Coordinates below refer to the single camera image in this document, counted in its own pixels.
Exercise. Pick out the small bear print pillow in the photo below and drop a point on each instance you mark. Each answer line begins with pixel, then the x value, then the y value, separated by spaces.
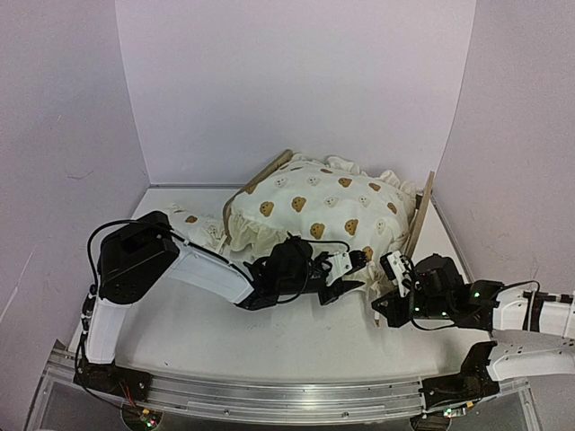
pixel 206 231

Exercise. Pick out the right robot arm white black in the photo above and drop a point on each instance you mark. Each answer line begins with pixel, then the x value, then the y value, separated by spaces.
pixel 434 290

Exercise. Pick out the small circuit board with leds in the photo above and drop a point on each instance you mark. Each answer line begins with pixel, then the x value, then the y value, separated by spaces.
pixel 136 418

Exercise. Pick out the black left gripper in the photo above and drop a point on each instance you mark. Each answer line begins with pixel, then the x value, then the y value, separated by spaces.
pixel 340 287

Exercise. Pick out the bear print cushion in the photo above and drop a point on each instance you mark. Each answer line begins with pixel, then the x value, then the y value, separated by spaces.
pixel 328 215

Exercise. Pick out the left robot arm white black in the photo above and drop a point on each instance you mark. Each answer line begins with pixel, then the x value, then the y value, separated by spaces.
pixel 140 252

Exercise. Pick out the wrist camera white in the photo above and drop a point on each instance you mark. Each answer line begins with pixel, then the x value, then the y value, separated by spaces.
pixel 398 271
pixel 342 264

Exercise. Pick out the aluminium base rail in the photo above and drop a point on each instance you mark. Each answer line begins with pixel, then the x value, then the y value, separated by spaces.
pixel 189 402

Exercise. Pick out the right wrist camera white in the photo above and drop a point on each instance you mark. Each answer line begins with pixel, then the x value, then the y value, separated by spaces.
pixel 398 271

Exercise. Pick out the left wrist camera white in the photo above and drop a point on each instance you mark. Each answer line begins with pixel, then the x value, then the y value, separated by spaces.
pixel 342 264

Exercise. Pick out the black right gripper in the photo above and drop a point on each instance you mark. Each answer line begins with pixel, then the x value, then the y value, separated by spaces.
pixel 393 315

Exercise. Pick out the wooden pet bed frame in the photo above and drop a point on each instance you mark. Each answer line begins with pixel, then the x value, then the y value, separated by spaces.
pixel 418 215

